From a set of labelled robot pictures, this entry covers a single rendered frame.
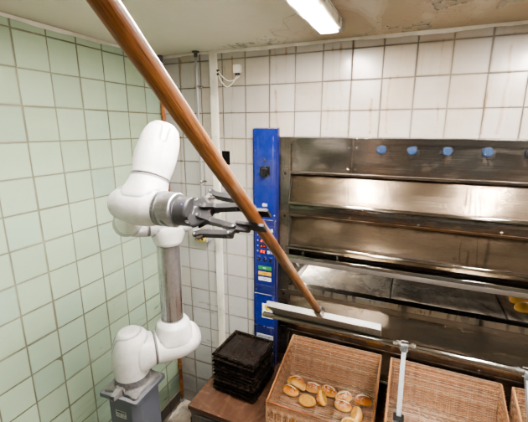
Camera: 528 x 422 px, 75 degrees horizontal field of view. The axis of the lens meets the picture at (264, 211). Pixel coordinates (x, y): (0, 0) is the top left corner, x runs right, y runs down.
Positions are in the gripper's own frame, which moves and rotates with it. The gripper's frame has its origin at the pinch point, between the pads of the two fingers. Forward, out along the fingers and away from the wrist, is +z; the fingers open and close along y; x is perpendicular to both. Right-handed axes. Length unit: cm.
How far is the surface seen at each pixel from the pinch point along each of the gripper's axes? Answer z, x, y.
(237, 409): -45, -148, 54
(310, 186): -19, -103, -71
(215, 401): -59, -148, 54
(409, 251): 38, -121, -45
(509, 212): 79, -104, -65
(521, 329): 93, -143, -20
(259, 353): -39, -147, 23
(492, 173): 70, -95, -80
